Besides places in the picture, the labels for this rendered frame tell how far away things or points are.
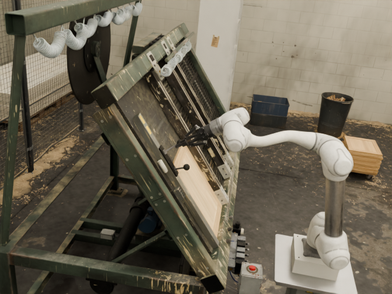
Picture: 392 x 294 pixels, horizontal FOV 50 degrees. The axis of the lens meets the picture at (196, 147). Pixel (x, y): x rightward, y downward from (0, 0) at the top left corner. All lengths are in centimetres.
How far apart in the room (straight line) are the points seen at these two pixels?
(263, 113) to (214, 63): 123
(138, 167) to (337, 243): 119
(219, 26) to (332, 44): 233
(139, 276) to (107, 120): 97
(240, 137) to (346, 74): 607
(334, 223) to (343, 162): 41
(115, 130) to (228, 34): 450
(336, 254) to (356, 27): 580
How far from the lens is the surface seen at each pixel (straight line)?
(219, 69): 654
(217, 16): 641
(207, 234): 260
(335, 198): 238
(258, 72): 793
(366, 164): 588
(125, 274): 259
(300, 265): 279
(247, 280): 246
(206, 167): 291
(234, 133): 207
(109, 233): 381
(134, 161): 215
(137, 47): 354
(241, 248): 289
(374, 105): 828
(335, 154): 224
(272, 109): 703
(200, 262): 242
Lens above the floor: 251
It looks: 25 degrees down
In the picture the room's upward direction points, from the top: 6 degrees clockwise
